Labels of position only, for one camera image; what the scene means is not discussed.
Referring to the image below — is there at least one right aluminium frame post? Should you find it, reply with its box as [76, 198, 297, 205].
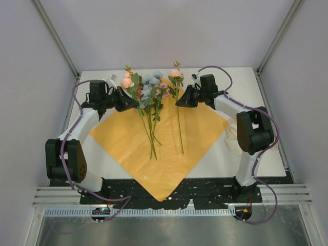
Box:
[256, 0, 305, 74]

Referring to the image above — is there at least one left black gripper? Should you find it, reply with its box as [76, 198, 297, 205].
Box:
[102, 86, 139, 113]

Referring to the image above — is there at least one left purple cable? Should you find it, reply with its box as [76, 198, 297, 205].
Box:
[70, 80, 133, 223]

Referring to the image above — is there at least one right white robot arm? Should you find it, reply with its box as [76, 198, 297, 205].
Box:
[176, 74, 275, 202]

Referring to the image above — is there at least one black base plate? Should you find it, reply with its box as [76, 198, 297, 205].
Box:
[48, 176, 264, 210]

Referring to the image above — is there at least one white slotted cable duct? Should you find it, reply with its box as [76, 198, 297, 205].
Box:
[44, 207, 235, 217]

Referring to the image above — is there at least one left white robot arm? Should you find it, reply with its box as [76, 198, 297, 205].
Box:
[45, 80, 139, 204]

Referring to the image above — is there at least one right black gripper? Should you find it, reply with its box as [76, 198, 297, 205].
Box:
[175, 85, 206, 108]

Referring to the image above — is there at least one orange wrapping paper sheet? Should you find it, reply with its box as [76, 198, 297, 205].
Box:
[90, 96, 228, 201]

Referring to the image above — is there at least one aluminium frame post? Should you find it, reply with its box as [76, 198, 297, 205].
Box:
[32, 0, 80, 77]
[256, 0, 305, 74]

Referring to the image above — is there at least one fake flower bouquet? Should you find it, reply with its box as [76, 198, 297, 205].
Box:
[120, 65, 169, 159]

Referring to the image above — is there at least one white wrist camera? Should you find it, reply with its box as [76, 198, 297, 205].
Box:
[106, 74, 117, 88]
[191, 72, 200, 84]

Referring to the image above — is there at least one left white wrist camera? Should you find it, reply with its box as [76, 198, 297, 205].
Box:
[106, 74, 117, 88]

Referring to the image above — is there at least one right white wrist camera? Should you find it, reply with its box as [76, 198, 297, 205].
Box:
[191, 72, 200, 84]

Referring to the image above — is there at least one left aluminium frame post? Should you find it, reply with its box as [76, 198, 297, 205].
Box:
[32, 0, 80, 77]

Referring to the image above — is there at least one cream ribbon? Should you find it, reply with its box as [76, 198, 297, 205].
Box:
[223, 118, 279, 156]

